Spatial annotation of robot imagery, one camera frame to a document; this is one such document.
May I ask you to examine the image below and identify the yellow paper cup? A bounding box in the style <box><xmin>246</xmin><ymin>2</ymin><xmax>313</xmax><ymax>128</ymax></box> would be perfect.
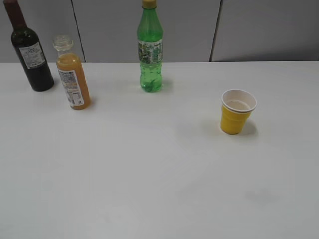
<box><xmin>220</xmin><ymin>89</ymin><xmax>257</xmax><ymax>135</ymax></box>

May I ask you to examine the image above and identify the dark red wine bottle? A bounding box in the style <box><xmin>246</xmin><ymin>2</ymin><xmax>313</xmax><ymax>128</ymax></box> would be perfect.
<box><xmin>3</xmin><ymin>0</ymin><xmax>54</xmax><ymax>92</ymax></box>

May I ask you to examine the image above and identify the green plastic soda bottle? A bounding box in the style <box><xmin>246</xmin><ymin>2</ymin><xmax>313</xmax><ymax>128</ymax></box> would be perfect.
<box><xmin>137</xmin><ymin>0</ymin><xmax>163</xmax><ymax>93</ymax></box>

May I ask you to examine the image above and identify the orange juice glass bottle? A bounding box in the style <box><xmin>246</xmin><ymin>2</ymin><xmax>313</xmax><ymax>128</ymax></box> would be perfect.
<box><xmin>53</xmin><ymin>35</ymin><xmax>91</xmax><ymax>110</ymax></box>

